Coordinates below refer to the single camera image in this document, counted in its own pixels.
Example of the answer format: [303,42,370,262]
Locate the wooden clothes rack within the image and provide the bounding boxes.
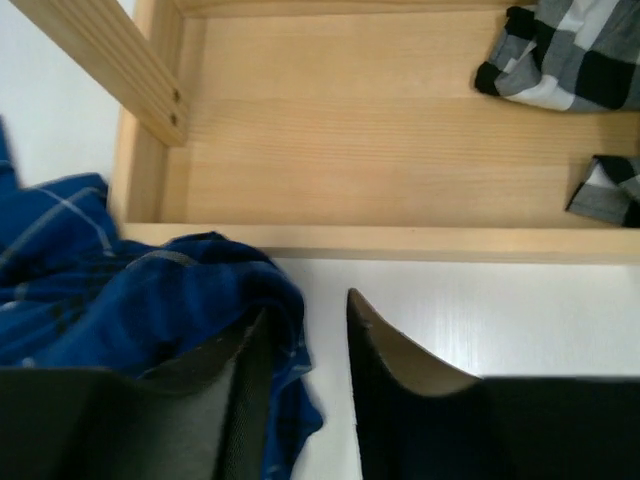
[16,1,639,264]

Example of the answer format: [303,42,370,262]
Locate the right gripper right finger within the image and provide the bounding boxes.
[346,289,639,479]

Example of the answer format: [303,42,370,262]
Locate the black white checkered shirt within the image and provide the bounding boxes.
[474,1,639,228]

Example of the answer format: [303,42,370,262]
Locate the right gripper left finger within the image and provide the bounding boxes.
[1,311,273,479]

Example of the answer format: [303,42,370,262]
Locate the blue plaid shirt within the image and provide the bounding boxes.
[1,148,323,479]

